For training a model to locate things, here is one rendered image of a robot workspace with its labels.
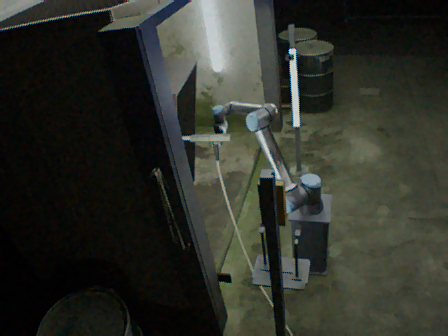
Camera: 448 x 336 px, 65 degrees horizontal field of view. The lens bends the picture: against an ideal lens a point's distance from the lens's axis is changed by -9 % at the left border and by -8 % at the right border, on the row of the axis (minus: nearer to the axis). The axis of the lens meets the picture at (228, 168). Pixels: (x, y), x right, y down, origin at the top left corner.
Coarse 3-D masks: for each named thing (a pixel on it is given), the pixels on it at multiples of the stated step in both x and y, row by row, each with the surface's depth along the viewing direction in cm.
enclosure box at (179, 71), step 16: (176, 64) 279; (192, 64) 280; (176, 80) 257; (192, 80) 299; (176, 96) 243; (192, 96) 307; (192, 112) 317; (192, 128) 326; (192, 144) 337; (192, 160) 348; (192, 176) 359
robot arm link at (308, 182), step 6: (306, 174) 273; (312, 174) 272; (300, 180) 269; (306, 180) 267; (312, 180) 266; (318, 180) 266; (306, 186) 264; (312, 186) 263; (318, 186) 264; (306, 192) 263; (312, 192) 265; (318, 192) 268; (312, 198) 267; (318, 198) 271
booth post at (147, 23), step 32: (128, 32) 143; (128, 64) 152; (160, 64) 164; (128, 96) 162; (160, 96) 166; (128, 128) 173; (160, 128) 168; (160, 160) 180; (192, 192) 207; (160, 224) 210; (192, 256) 220; (192, 288) 242; (224, 320) 278
